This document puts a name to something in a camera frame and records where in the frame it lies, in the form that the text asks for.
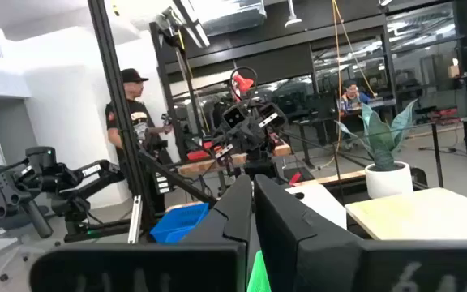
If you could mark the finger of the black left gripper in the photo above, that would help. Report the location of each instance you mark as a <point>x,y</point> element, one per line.
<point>233,117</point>
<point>273,115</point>

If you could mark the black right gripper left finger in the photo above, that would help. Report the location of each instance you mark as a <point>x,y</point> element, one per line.
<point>136,267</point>

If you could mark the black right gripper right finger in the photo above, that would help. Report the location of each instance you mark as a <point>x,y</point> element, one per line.
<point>318,263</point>

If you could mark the blue plastic basket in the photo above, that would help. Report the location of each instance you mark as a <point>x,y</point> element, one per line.
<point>176,223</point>

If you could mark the green plastic basket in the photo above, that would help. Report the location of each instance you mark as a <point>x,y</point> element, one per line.
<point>258,276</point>

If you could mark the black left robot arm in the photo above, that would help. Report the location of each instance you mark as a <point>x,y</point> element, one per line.
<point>260,168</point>

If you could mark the light wooden shelf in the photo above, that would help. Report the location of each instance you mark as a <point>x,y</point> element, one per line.
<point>420,215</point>

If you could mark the wooden workbench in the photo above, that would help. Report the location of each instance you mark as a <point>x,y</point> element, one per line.
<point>201,166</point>

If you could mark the person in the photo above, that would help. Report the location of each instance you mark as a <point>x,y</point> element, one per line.
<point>142,119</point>
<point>353,99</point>

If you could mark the white ceiling lamp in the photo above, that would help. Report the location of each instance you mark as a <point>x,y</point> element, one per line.
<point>293,20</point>

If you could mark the green snake plant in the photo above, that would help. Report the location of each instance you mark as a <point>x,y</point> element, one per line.
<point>379,142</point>

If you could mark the black stand pole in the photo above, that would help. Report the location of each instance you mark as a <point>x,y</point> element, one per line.
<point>437,162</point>

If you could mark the small cardboard box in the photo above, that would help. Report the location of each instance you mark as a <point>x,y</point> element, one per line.
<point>454,71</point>

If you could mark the black aluminium table frame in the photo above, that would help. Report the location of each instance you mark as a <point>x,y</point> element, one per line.
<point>118,101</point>

